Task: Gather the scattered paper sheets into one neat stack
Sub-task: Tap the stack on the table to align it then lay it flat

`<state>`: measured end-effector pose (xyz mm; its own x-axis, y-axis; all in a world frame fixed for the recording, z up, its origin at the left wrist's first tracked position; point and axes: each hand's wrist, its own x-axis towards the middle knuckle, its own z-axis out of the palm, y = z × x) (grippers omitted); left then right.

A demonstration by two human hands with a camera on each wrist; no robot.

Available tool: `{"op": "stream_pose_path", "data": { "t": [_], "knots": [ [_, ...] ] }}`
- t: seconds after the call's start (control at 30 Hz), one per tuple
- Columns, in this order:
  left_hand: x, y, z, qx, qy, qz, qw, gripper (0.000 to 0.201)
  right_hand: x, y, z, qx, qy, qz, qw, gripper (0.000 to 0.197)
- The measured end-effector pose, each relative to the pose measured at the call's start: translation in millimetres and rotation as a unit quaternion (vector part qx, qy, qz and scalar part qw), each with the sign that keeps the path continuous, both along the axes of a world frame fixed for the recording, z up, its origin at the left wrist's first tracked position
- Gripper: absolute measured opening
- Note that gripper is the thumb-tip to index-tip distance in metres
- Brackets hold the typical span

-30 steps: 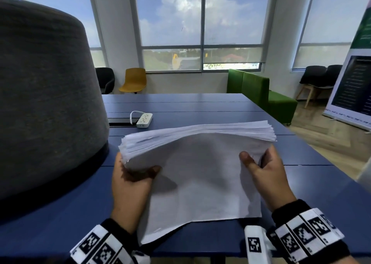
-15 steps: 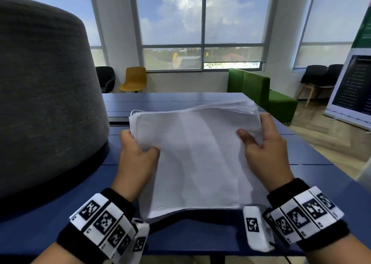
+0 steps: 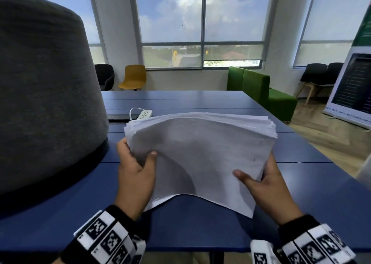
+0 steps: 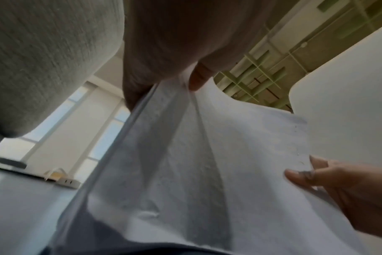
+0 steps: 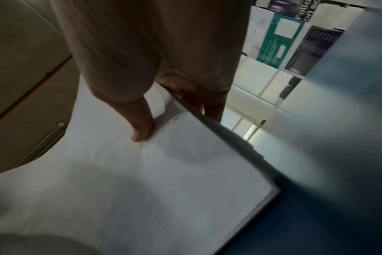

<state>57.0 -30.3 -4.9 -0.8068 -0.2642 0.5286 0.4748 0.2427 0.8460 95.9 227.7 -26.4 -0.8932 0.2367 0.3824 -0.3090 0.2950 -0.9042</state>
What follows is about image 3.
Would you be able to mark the person's left hand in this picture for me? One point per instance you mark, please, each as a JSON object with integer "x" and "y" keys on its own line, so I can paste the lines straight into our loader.
{"x": 134, "y": 185}

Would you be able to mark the person's right hand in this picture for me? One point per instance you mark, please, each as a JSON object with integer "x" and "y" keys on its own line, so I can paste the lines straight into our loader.
{"x": 272, "y": 194}

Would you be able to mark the aligned white paper stack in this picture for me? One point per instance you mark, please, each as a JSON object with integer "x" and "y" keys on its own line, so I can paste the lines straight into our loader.
{"x": 208, "y": 150}

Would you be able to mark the left wristband with marker tiles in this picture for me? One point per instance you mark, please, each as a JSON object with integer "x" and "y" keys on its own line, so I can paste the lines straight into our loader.
{"x": 101, "y": 234}

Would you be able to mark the wristband with marker tiles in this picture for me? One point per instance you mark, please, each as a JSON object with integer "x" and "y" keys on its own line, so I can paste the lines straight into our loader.
{"x": 313, "y": 243}
{"x": 101, "y": 234}

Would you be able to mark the right wristband with marker tiles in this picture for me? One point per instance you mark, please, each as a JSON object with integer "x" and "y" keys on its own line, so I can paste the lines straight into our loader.
{"x": 313, "y": 243}

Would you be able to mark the dark table leg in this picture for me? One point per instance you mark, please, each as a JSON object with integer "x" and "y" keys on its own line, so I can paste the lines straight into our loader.
{"x": 216, "y": 258}

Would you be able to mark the yellow chair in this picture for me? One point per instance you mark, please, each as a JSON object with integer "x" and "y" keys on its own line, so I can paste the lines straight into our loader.
{"x": 133, "y": 75}

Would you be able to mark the green sofa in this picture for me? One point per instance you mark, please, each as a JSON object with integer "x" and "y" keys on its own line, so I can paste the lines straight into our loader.
{"x": 255, "y": 84}

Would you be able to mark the dark green chair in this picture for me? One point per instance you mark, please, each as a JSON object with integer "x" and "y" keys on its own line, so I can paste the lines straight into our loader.
{"x": 104, "y": 74}

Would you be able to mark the grey felt pillar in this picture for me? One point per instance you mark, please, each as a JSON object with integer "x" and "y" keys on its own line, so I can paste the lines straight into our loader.
{"x": 49, "y": 98}

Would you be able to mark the black chair with wooden legs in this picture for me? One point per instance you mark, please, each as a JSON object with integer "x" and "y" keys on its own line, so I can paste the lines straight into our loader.
{"x": 314, "y": 72}
{"x": 334, "y": 71}

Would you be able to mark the white banner stand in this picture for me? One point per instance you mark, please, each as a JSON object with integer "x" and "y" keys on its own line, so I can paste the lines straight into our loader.
{"x": 352, "y": 81}

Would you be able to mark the large framed window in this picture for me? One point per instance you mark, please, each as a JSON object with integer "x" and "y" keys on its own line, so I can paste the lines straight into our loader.
{"x": 168, "y": 14}

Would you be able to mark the window with white blind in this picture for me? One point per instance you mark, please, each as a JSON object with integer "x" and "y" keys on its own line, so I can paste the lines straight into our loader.
{"x": 333, "y": 14}

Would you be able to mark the narrow window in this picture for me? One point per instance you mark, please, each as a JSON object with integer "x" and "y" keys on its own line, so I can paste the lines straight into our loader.
{"x": 72, "y": 0}

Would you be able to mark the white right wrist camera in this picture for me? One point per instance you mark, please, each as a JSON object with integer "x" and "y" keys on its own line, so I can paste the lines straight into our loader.
{"x": 261, "y": 252}

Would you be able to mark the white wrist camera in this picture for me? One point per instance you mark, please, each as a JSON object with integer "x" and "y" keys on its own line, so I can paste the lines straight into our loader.
{"x": 261, "y": 252}
{"x": 139, "y": 245}

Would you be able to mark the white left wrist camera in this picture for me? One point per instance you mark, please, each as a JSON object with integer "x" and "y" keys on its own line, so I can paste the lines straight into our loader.
{"x": 139, "y": 245}

